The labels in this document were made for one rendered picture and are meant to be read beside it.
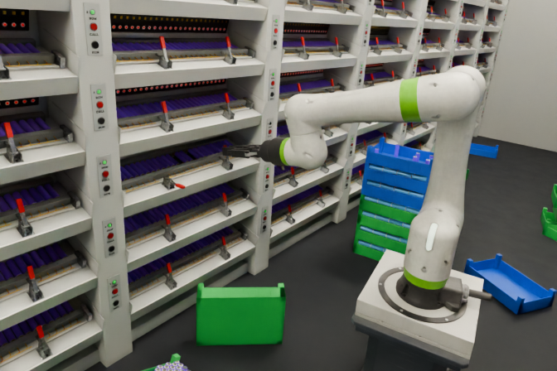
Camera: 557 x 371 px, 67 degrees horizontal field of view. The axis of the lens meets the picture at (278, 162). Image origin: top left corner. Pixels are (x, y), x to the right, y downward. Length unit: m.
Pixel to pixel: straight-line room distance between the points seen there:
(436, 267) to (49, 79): 1.10
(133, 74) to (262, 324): 0.92
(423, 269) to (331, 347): 0.53
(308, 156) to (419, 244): 0.40
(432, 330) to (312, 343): 0.51
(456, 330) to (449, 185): 0.40
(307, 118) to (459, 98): 0.41
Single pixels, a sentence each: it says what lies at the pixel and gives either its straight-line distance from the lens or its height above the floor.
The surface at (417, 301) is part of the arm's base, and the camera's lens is 1.31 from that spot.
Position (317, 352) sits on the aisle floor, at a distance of 1.60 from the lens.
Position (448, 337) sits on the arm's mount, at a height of 0.32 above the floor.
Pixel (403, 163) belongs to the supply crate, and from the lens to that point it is 1.92.
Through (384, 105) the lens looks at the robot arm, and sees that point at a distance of 1.13.
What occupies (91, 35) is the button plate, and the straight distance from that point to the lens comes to 1.16.
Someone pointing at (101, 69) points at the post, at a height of 0.94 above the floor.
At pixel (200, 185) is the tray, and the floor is 0.52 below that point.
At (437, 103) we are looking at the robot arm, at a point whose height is 0.92.
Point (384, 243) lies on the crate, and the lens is 2.09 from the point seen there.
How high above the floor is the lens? 1.10
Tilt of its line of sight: 19 degrees down
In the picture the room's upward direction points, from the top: 4 degrees clockwise
